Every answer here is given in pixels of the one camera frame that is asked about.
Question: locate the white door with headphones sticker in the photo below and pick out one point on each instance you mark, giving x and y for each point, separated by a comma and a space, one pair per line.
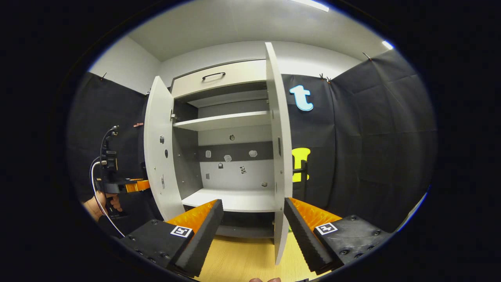
278, 117

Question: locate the white cabinet drawer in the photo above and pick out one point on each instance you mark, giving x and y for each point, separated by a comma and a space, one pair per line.
235, 76

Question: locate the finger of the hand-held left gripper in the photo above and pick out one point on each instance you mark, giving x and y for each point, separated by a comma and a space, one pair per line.
137, 186

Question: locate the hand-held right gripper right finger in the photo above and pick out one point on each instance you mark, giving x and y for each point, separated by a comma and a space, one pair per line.
305, 239

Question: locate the white double-door shoe cabinet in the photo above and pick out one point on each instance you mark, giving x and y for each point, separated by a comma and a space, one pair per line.
235, 176

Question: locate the long ceiling light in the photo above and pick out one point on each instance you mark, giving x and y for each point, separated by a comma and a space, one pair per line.
311, 4

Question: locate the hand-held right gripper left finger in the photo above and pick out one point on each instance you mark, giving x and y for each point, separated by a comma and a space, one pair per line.
201, 235

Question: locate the black backdrop cloth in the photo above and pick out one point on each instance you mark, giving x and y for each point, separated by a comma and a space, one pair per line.
372, 137

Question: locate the white cabinet shelf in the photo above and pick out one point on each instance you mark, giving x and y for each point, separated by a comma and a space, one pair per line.
223, 119
242, 199

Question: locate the small ceiling light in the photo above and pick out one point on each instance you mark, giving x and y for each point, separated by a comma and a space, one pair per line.
387, 45

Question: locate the white door with camera sticker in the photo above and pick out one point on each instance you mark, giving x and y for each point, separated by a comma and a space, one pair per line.
156, 129

